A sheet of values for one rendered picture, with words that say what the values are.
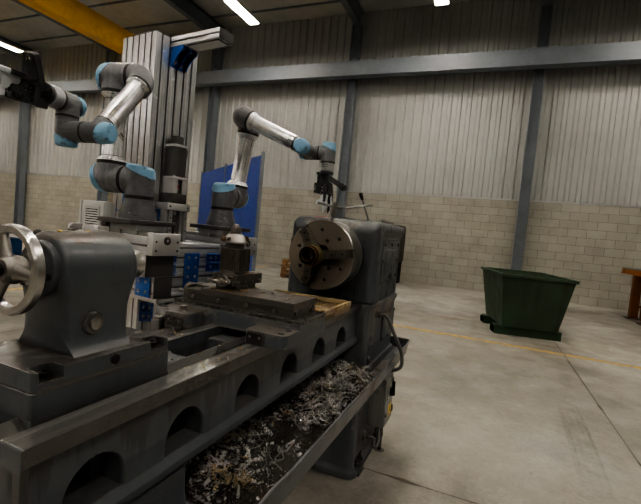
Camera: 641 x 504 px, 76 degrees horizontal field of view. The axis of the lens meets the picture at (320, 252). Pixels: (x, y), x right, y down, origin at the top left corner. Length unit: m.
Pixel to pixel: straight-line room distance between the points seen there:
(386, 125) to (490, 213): 3.79
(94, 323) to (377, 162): 11.69
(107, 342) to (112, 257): 0.16
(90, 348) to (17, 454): 0.21
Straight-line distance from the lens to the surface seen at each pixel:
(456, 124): 12.13
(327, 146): 2.19
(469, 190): 11.76
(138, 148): 2.18
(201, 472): 1.23
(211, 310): 1.34
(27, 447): 0.72
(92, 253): 0.83
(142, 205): 1.86
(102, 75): 2.05
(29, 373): 0.78
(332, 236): 1.81
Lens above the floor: 1.19
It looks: 3 degrees down
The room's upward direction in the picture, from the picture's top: 5 degrees clockwise
